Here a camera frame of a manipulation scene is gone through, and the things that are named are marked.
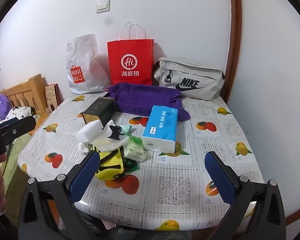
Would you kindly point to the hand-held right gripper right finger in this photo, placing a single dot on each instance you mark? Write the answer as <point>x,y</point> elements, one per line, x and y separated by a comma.
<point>221,177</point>

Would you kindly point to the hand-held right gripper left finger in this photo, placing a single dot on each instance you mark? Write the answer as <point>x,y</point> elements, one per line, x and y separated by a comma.
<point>86,177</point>

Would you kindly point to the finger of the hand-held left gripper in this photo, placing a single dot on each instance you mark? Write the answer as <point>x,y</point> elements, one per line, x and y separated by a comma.
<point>17,126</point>

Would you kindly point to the yellow pouch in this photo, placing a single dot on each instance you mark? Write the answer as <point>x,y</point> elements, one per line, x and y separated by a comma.
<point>109,165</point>

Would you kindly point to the white tissue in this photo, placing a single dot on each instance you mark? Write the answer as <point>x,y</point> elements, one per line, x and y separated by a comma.
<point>83,147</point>

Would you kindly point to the white sponge block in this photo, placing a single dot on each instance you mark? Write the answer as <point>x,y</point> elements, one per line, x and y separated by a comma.
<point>88,130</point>

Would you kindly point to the green pocket tissue packet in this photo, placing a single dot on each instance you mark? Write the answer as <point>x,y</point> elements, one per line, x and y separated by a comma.
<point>134,150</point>

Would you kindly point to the dark green box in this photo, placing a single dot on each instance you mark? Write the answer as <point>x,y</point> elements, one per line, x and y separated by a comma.
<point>99,110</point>

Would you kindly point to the blue tissue pack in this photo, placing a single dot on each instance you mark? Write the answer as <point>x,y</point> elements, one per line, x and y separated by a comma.
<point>161,127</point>

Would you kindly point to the white dotted cloth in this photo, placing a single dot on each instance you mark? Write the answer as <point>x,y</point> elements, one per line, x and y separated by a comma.
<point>18,113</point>

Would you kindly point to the green blanket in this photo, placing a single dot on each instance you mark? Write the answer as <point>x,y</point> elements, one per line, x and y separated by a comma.
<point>14,160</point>

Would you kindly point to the purple plush toy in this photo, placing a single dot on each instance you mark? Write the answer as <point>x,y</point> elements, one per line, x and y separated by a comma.
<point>2,106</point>

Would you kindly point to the wooden bed headboard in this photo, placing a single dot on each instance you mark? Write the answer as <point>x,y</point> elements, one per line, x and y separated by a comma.
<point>27,92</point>

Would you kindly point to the translucent white plastic wrapper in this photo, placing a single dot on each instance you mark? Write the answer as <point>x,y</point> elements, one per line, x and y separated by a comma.
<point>104,142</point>

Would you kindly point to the fruit print tablecloth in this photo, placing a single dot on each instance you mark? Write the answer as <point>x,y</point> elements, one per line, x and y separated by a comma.
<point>180,180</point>

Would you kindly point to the dark green plastic bag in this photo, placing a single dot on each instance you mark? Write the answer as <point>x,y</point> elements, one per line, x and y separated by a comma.
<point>131,166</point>

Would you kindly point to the black plastic clip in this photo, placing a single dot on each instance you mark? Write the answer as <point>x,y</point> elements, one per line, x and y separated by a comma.
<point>114,132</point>

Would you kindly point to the white plastic shopping bag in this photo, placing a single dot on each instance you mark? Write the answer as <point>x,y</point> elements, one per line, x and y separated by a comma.
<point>82,57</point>

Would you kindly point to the purple towel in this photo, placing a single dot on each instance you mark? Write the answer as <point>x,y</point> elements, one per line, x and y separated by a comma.
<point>142,97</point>

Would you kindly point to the grey waist bag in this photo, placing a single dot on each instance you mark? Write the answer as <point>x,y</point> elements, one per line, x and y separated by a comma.
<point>190,77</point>

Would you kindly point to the red paper shopping bag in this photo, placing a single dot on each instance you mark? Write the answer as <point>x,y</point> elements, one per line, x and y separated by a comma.
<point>129,62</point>

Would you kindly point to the brown wooden door frame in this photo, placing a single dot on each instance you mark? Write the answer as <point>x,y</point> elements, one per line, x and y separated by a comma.
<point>234,42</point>

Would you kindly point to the white wall light switch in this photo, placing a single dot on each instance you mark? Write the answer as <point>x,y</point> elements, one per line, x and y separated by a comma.
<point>102,6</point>

